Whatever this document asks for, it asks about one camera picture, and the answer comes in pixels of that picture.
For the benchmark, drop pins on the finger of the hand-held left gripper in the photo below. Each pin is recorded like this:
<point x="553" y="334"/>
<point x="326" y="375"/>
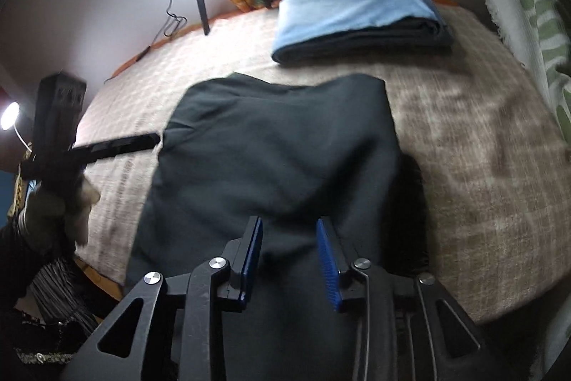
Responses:
<point x="120" y="145"/>

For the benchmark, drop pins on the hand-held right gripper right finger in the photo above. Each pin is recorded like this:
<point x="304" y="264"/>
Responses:
<point x="329" y="265"/>

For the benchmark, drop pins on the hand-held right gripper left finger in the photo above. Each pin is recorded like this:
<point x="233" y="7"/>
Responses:
<point x="250" y="260"/>

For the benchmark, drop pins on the dark grey pants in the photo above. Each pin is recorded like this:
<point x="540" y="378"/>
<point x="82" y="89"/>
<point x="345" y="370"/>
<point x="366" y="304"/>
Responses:
<point x="276" y="149"/>

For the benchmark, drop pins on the person's left hand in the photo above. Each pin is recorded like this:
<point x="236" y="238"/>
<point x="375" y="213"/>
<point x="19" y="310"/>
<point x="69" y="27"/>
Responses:
<point x="42" y="216"/>

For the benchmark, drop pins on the small white gooseneck lamp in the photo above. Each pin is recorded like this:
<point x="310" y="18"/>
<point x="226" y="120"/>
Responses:
<point x="10" y="115"/>

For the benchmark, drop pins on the grey striped garment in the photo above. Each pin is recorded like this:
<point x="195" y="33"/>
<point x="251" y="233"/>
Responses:
<point x="62" y="296"/>

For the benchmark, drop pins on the beige checked bed cover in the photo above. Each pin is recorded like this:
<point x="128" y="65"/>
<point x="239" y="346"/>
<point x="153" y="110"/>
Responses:
<point x="468" y="149"/>

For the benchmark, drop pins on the blue folded blanket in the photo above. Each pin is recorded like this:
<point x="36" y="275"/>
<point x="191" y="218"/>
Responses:
<point x="357" y="10"/>

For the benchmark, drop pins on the green and white patterned cloth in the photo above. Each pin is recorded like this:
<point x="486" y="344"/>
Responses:
<point x="531" y="6"/>

